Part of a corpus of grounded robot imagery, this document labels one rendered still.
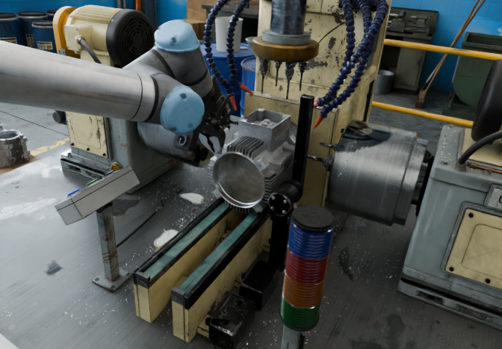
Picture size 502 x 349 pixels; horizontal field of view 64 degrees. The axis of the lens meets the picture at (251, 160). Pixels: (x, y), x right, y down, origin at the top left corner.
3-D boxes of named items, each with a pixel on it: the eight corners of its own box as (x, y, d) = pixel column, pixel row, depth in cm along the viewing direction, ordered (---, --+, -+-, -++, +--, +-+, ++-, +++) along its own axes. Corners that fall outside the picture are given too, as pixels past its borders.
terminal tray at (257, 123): (256, 131, 119) (258, 107, 115) (290, 139, 114) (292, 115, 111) (236, 144, 109) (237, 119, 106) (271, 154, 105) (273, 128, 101)
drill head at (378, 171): (320, 176, 129) (332, 102, 117) (460, 215, 112) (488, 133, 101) (290, 214, 109) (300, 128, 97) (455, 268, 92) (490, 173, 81)
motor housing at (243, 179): (242, 173, 127) (245, 116, 119) (297, 190, 119) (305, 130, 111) (206, 201, 111) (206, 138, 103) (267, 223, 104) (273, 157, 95)
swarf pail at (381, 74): (366, 93, 536) (370, 72, 524) (370, 87, 561) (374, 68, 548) (390, 97, 525) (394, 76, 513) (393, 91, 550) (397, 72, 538)
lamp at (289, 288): (290, 274, 65) (293, 252, 63) (326, 288, 62) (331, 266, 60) (276, 298, 60) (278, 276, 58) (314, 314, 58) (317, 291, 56)
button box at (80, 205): (123, 190, 98) (112, 171, 97) (141, 183, 94) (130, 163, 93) (65, 226, 84) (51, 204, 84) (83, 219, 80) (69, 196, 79)
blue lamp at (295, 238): (296, 229, 61) (300, 203, 59) (335, 241, 58) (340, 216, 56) (281, 251, 56) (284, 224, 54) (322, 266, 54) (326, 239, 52)
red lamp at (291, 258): (293, 252, 63) (296, 229, 61) (331, 266, 60) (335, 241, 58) (278, 276, 58) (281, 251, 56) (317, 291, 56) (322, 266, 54)
